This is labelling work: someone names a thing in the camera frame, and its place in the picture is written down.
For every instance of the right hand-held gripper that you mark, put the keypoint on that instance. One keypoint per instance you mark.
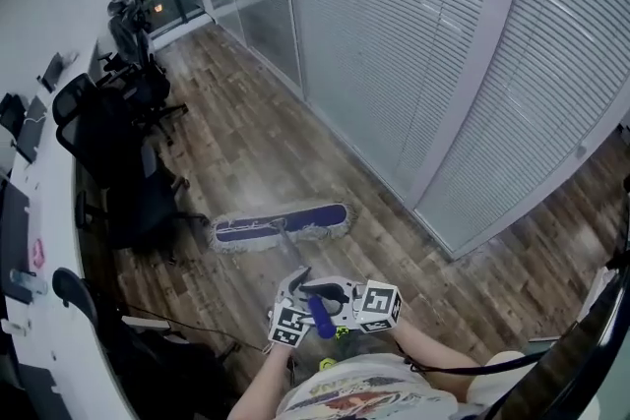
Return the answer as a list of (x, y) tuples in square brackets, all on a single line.
[(376, 305)]

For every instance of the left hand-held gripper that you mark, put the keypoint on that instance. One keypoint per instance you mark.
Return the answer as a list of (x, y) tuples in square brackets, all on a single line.
[(288, 327)]

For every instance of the purple dust mop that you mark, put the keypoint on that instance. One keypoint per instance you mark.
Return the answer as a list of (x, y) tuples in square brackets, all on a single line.
[(315, 217)]

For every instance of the person's left forearm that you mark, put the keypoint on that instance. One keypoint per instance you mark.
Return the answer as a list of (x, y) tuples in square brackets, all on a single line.
[(261, 383)]

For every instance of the person's right forearm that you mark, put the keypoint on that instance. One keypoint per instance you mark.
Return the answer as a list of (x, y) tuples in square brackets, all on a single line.
[(433, 351)]

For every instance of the neon yellow shoe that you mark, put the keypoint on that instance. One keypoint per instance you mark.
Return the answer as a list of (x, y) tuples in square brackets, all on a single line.
[(327, 363), (342, 334)]

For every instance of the person's dark trousers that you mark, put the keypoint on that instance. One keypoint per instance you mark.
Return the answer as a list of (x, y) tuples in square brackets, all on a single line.
[(364, 346)]

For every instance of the printed white t-shirt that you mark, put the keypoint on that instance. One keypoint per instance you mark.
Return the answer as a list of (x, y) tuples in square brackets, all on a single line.
[(374, 369)]

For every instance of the teal glass table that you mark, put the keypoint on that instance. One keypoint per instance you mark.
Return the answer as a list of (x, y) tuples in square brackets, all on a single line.
[(539, 346)]

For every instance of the black mesh-back office chair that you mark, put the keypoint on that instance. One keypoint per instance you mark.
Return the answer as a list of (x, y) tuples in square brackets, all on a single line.
[(113, 172)]

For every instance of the long white desk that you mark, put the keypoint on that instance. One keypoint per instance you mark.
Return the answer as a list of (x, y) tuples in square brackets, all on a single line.
[(59, 211)]

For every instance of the small pink item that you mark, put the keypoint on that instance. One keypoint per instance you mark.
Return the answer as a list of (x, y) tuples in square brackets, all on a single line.
[(38, 253)]

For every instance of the clear plastic bottle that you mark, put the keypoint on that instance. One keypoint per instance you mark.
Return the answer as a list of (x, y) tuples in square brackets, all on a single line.
[(29, 282)]

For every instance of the white blinds glass partition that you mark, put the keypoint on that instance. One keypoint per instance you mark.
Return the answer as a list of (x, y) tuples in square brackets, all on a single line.
[(394, 39)]

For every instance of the black monitor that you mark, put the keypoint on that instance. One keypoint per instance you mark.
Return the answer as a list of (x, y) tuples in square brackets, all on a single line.
[(12, 236), (37, 393)]

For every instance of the grey jacket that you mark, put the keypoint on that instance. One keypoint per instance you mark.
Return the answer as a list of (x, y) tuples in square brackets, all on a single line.
[(123, 24)]

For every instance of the black head-mounted camera rig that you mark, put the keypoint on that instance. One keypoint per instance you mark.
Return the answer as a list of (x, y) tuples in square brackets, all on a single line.
[(590, 359)]

